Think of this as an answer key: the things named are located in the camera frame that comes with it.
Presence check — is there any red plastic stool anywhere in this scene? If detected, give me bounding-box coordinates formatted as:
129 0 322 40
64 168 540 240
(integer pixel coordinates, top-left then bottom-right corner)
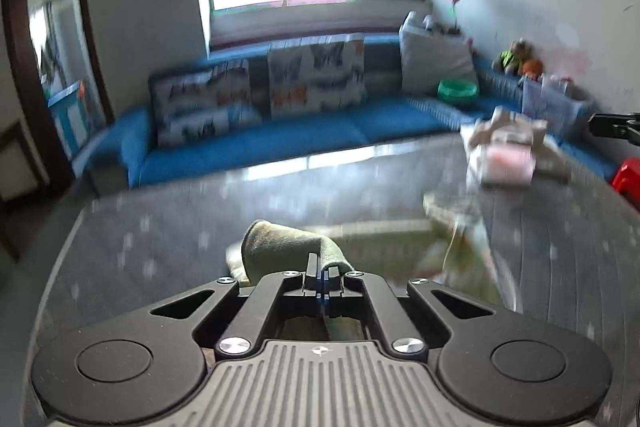
611 157 640 196

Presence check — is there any green patterned garment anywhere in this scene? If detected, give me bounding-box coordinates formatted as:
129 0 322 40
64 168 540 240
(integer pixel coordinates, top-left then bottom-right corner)
225 191 523 342

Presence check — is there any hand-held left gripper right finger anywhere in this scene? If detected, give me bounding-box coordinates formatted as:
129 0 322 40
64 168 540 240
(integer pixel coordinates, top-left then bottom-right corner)
321 264 494 361

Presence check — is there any green plastic bowl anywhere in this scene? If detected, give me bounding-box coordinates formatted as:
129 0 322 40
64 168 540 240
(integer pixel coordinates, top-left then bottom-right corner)
437 79 480 106

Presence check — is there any blue sofa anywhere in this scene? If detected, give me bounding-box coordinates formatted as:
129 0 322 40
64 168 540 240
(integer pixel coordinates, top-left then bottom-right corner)
72 29 618 190

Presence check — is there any green brown stuffed toy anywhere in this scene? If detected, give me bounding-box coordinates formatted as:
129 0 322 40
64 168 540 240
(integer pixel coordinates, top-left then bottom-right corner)
492 38 532 76

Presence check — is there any clear plastic storage box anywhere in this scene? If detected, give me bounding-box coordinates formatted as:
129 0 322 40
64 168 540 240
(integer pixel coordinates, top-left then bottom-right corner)
521 76 597 138

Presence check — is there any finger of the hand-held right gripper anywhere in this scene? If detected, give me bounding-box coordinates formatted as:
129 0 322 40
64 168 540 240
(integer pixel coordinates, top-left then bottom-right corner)
588 111 640 139

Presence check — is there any dark wooden doorway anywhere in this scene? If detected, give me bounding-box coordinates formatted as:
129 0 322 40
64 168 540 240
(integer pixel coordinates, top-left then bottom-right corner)
0 0 115 204

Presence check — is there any butterfly print cushion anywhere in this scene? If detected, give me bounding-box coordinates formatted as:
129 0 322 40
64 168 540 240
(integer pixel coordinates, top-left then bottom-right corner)
148 58 252 130
266 33 369 118
156 103 264 149

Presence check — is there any blue play fence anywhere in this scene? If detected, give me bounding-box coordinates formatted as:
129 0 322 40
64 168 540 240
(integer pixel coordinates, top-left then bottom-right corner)
46 79 109 158

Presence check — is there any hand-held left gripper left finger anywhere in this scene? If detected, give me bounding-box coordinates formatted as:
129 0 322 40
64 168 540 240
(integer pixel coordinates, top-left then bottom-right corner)
150 252 323 356

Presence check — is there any grey cushion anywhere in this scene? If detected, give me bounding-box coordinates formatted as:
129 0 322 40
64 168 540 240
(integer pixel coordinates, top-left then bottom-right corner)
399 11 479 96

